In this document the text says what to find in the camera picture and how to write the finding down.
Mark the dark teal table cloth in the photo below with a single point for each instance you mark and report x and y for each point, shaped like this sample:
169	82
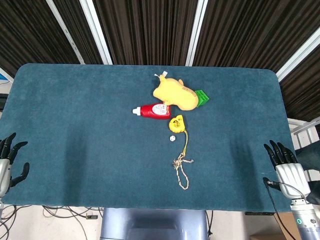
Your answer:
75	112

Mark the white metal rack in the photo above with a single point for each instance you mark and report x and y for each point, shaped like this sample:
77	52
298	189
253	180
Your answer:
303	128

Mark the brown cardboard box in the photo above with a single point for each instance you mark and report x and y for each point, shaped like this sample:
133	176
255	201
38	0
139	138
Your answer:
285	220

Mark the white blue board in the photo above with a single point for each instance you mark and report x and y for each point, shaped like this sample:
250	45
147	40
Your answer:
4	76

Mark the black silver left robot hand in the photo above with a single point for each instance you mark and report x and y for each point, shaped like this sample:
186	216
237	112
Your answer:
5	172

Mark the white aluminium frame beam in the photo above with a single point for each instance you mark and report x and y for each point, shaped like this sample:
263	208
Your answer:
298	55
196	31
96	31

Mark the green plastic block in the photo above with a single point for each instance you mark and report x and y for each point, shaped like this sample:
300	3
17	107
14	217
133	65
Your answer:
203	97

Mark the black power strip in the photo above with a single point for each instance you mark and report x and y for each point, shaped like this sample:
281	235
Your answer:
260	213

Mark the small white die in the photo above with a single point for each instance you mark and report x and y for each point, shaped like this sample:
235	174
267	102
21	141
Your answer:
172	138

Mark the small black floor device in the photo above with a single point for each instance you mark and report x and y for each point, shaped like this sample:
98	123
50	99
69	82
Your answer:
91	217

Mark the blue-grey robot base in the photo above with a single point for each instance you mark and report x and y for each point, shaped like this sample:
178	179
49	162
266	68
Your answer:
150	225

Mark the yellow plush toy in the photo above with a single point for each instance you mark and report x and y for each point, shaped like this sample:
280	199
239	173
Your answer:
175	93

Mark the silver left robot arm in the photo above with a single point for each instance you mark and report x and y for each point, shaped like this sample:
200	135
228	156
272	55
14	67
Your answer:
1	205

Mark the red bottle white cap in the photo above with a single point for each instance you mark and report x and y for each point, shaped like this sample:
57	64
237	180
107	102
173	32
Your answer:
152	111

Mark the thin white frame beam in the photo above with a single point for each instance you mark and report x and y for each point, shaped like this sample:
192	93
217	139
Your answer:
65	31

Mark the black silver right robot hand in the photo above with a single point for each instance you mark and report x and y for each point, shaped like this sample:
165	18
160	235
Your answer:
292	177

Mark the person in dark clothing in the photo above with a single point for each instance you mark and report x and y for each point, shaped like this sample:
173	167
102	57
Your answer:
310	155

